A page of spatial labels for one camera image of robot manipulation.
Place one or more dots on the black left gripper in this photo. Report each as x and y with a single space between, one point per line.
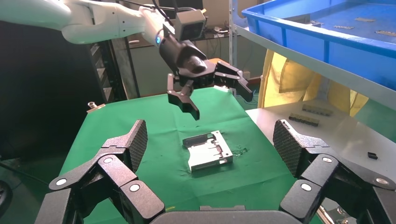
191 66

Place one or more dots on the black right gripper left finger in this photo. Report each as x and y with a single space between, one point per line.
120 173

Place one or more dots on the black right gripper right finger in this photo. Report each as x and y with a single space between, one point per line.
315 167

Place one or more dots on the stamped sheet metal bracket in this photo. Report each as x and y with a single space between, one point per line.
207 153

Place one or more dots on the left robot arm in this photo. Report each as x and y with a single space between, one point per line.
92 21

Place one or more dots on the white flat board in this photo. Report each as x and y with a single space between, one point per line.
340 139

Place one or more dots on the olive connector strip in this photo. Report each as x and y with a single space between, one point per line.
317 110
303 120

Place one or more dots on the small black plastic piece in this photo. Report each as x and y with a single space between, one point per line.
372 155

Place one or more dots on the green table cloth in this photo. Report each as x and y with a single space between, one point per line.
167 136

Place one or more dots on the yellow cloth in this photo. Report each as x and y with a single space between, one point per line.
278 80

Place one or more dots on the dark metal rack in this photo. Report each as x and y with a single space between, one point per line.
105 71

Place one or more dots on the blue plastic bin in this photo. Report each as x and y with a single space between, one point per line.
309 43

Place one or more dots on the grey metal shelf post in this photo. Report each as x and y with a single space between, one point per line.
233 55

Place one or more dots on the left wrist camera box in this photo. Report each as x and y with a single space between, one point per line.
190 26

